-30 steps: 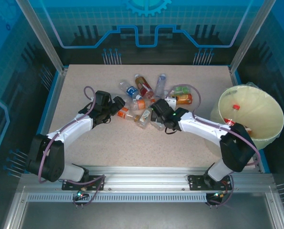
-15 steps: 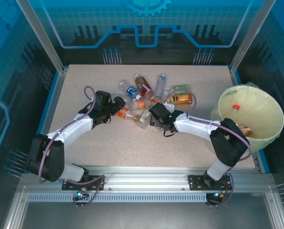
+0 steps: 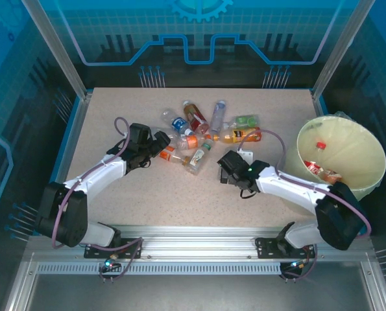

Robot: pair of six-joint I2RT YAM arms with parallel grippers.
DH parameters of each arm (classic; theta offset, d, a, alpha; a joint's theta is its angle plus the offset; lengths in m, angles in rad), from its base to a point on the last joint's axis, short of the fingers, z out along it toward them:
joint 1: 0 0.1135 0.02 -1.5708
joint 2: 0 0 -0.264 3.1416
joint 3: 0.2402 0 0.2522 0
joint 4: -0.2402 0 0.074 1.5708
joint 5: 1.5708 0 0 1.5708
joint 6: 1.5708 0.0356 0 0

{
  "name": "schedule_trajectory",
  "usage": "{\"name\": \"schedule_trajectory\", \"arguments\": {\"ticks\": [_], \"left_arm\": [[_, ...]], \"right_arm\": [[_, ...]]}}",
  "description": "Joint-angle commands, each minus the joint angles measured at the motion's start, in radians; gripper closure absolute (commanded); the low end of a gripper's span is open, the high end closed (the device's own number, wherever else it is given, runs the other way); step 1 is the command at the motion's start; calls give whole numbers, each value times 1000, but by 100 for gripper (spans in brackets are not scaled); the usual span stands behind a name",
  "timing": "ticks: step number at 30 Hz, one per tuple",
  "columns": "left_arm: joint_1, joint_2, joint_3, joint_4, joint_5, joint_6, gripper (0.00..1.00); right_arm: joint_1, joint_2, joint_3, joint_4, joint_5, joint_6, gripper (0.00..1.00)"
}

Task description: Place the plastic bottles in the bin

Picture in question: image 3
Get orange label tan cap bottle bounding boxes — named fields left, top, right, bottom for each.
left=159, top=146, right=191, bottom=164

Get blue label clear bottle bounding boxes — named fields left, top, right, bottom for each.
left=162, top=108, right=195, bottom=136

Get orange juice bottle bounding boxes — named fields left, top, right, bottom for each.
left=211, top=126, right=263, bottom=144

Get white label green cap bottle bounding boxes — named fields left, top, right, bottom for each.
left=188, top=142, right=213, bottom=176

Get red tea bottle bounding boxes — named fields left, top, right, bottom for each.
left=183, top=100, right=210, bottom=134

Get pale yellow plastic bin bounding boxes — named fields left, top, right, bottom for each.
left=282, top=111, right=386, bottom=216

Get green label clear bottle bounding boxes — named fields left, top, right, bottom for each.
left=223, top=114, right=261, bottom=130

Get pale blue clear bottle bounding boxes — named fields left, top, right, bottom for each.
left=209, top=99, right=228, bottom=133

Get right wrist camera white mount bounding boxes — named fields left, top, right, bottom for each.
left=237, top=147, right=256, bottom=160

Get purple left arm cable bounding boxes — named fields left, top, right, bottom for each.
left=51, top=116, right=132, bottom=249

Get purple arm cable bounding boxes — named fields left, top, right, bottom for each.
left=51, top=116, right=132, bottom=249
left=238, top=129, right=372, bottom=240

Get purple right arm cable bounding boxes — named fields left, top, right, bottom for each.
left=238, top=129, right=372, bottom=240

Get aluminium front rail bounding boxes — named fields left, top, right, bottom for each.
left=25, top=225, right=374, bottom=264

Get slotted grey cable duct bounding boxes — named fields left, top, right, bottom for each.
left=35, top=262, right=283, bottom=276

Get cable connector with LED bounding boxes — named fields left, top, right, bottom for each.
left=103, top=254, right=122, bottom=273
left=288, top=259, right=310, bottom=270

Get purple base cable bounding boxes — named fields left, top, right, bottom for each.
left=282, top=244, right=320, bottom=282
left=98, top=237, right=144, bottom=283

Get grey metal base plate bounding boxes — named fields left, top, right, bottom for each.
left=25, top=274, right=375, bottom=311

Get aluminium frame post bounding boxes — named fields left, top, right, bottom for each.
left=21, top=0, right=93, bottom=100
left=310, top=0, right=377, bottom=100

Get aluminium frame leg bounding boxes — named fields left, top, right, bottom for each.
left=359, top=252, right=386, bottom=311
left=3, top=252, right=40, bottom=311

